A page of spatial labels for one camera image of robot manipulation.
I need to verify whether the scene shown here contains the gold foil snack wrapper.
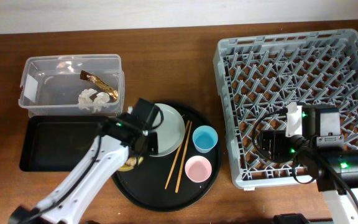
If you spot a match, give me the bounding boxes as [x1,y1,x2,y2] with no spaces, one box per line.
[80,70,118,101]

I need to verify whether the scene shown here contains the yellow bowl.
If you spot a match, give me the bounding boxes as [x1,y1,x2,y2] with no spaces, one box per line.
[118,156,144,172]

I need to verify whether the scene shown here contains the white paper napkin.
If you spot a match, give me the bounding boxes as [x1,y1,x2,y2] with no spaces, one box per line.
[78,88,110,113]

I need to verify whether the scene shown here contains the peanut shells and rice scraps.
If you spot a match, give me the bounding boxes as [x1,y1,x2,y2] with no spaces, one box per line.
[126,157,137,166]

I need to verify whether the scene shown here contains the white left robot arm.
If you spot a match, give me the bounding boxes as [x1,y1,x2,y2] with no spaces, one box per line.
[9,99,164,223]

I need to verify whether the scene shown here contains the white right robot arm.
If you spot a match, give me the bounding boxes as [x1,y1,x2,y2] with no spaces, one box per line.
[251,102,358,223]

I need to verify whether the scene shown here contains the grey dishwasher rack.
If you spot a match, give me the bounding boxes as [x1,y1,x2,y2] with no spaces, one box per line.
[213,29,358,190]

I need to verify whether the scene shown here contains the clear plastic waste bin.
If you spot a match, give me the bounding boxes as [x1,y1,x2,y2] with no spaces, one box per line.
[18,54,125,116]

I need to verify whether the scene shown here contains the grey round plate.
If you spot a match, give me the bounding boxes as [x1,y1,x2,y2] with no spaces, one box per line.
[149,103,185,157]

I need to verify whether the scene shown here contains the left wooden chopstick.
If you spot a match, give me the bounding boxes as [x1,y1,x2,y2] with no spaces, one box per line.
[164,121,191,190]

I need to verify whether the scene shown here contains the wooden chopstick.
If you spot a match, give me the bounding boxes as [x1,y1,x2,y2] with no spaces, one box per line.
[164,121,191,190]
[175,121,193,194]

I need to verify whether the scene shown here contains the right wooden chopstick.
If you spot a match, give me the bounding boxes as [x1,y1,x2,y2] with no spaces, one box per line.
[175,121,193,194]

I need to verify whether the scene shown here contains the round black tray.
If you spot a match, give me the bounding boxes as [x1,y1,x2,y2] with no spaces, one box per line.
[112,101,221,212]

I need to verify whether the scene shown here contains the blue plastic cup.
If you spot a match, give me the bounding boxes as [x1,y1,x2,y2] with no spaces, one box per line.
[192,126,218,154]

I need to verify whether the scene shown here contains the pink plastic cup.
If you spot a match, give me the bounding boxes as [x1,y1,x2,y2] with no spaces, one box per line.
[185,156,212,183]

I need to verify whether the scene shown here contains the black rectangular tray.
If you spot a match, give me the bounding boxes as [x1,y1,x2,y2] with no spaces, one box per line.
[19,116,108,172]

